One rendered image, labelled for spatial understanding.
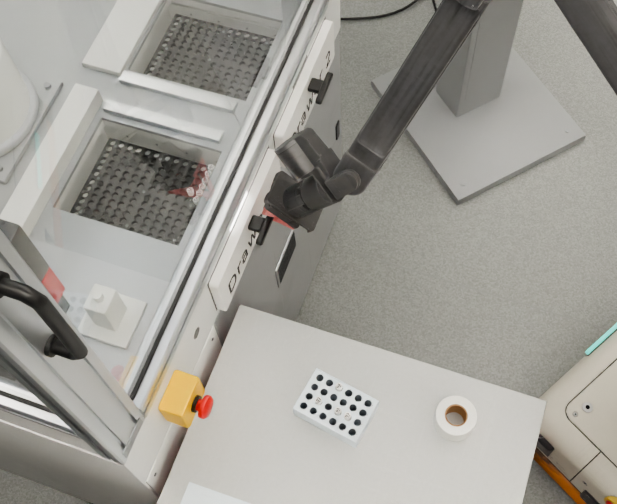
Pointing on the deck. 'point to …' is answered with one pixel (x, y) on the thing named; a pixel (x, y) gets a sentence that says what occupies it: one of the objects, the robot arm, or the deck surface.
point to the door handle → (68, 348)
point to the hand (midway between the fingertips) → (269, 212)
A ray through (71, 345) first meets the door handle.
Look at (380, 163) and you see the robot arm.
